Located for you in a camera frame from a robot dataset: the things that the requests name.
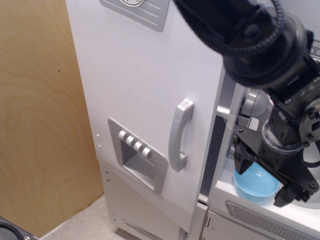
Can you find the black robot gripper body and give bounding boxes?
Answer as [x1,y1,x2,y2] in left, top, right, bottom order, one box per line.
[232,92,320,208]

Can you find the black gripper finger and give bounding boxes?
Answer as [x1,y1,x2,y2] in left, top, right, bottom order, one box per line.
[234,147,256,175]
[273,184,309,207]

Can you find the white toy fridge door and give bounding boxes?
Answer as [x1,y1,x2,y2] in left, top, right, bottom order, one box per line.
[66,0,223,232]

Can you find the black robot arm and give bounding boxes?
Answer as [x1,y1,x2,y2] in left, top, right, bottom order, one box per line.
[175,0,320,207]

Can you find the grey robot base corner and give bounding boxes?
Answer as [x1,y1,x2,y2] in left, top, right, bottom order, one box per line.
[0,217,39,240]

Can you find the white lower fridge door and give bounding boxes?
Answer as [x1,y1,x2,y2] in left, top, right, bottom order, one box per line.
[99,161,208,240]

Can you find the silver top fridge plaque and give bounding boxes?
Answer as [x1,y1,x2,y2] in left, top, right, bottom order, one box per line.
[99,0,170,33]

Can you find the light blue plastic bowl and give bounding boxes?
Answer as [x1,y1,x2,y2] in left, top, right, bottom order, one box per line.
[233,162,280,203]

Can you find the silver toy sink basin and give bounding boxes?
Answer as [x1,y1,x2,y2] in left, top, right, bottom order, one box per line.
[292,142,320,209]

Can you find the silver toy telephone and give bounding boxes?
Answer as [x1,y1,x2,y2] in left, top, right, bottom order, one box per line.
[226,88,276,161]

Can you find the silver oven vent panel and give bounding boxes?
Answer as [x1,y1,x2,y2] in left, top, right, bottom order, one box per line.
[225,201,320,240]

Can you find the brass cabinet hinge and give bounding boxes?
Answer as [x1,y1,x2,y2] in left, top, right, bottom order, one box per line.
[205,216,211,228]

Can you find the silver ice dispenser panel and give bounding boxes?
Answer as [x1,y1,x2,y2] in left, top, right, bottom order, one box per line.
[107,118,169,195]

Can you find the white toy microwave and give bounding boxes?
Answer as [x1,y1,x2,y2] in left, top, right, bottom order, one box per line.
[308,0,320,58]

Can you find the plywood board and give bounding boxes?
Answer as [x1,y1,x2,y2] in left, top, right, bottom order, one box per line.
[0,0,103,237]

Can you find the silver upper door handle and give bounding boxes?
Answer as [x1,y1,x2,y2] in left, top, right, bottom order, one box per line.
[168,99,194,172]

